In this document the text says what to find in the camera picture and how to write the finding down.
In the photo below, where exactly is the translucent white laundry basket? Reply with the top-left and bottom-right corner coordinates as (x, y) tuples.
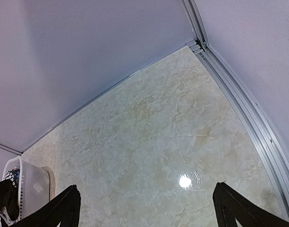
(2, 156), (50, 223)

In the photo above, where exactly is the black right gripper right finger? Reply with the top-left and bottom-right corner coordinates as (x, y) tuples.
(212, 182), (289, 227)

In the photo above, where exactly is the aluminium right side rail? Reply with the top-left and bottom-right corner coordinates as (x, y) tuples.
(189, 43), (289, 221)

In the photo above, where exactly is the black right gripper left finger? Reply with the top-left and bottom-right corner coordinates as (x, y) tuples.
(13, 184), (80, 227)

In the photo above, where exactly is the aluminium right corner post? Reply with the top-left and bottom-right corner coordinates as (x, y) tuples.
(182, 0), (208, 50)

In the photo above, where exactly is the black garment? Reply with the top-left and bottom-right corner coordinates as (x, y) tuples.
(0, 180), (19, 221)

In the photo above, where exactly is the navy printed garment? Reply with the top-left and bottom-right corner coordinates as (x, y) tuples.
(4, 167), (20, 188)

